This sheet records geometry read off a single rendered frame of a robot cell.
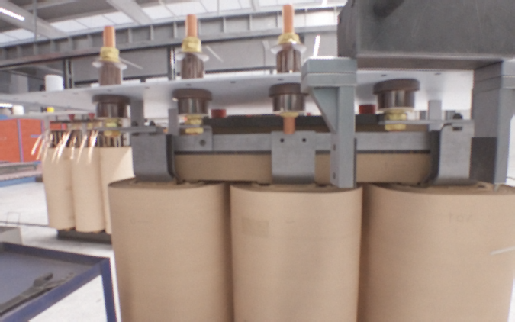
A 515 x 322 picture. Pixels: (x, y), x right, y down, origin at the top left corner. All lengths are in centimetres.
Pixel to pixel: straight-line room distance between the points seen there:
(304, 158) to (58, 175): 320
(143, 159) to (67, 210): 286
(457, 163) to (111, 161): 286
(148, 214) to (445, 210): 81
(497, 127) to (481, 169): 4
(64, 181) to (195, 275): 290
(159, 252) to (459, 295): 84
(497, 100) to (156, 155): 76
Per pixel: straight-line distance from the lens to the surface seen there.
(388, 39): 22
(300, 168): 71
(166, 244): 83
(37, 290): 79
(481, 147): 29
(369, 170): 83
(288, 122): 67
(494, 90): 29
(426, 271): 83
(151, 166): 84
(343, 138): 21
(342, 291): 82
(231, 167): 83
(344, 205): 72
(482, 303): 93
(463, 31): 26
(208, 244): 85
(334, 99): 22
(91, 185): 331
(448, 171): 81
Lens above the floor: 122
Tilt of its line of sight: 5 degrees down
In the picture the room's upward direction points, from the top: 1 degrees counter-clockwise
